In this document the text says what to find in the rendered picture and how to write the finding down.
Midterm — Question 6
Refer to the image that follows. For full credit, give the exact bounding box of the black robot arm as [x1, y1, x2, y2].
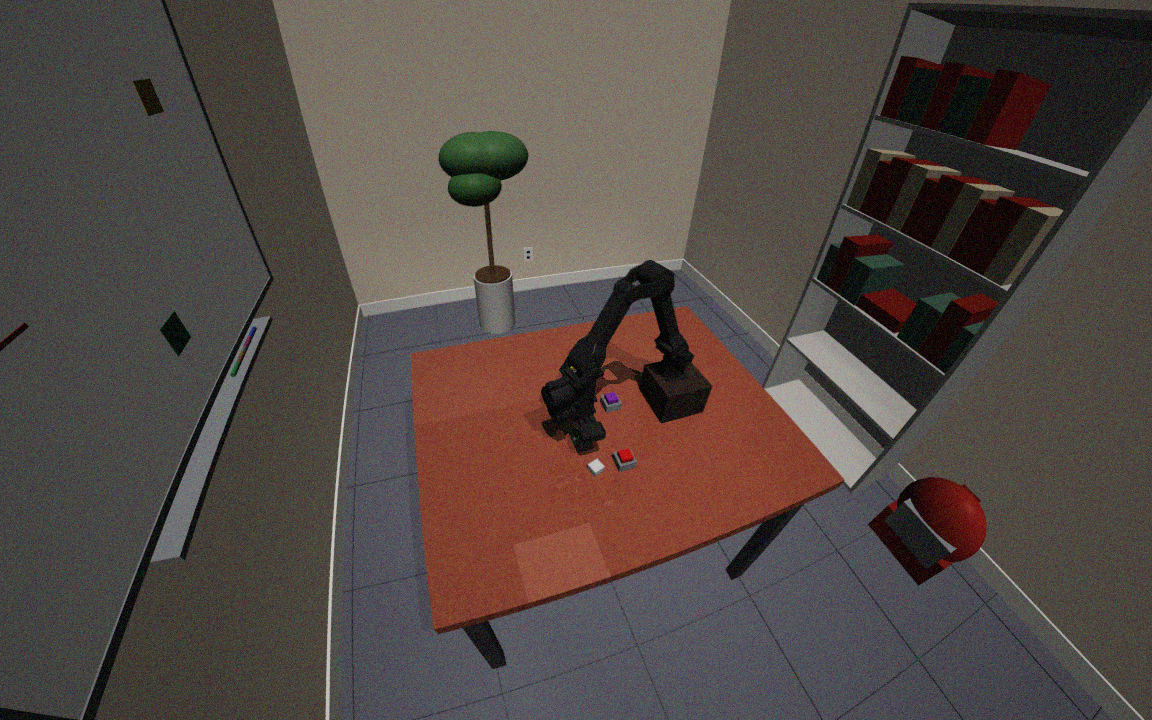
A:
[541, 260, 694, 426]

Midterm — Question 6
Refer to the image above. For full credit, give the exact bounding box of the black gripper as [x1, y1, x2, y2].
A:
[573, 396, 606, 444]

